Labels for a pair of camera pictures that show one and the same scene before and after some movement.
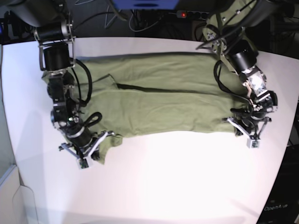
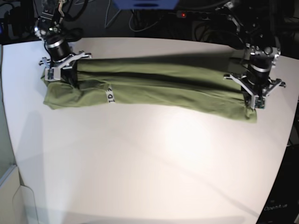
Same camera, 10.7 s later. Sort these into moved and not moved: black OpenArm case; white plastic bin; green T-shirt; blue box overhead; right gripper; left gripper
Moved: right gripper; left gripper; green T-shirt
Not moved: blue box overhead; white plastic bin; black OpenArm case
